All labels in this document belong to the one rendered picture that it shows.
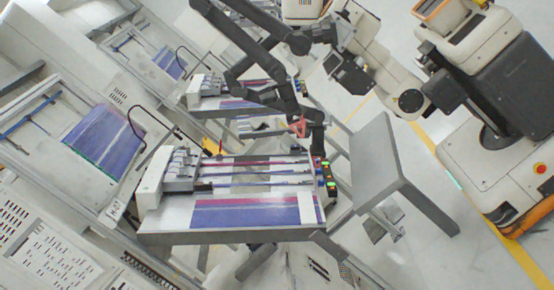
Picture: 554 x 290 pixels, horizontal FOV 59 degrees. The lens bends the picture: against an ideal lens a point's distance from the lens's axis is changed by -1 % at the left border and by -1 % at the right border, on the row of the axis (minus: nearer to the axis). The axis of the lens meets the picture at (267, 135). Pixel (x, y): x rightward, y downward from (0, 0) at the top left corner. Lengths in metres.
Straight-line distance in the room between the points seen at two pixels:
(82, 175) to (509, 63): 1.62
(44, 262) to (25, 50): 3.69
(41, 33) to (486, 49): 4.41
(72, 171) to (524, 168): 1.73
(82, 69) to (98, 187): 3.47
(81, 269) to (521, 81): 1.79
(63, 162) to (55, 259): 0.38
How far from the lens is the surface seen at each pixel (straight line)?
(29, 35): 5.51
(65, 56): 5.42
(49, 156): 2.01
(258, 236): 1.89
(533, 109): 2.07
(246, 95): 2.19
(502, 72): 1.97
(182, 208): 2.08
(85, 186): 2.02
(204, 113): 3.23
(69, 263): 2.09
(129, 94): 3.28
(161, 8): 9.94
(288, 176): 2.28
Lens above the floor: 1.57
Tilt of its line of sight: 15 degrees down
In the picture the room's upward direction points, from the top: 50 degrees counter-clockwise
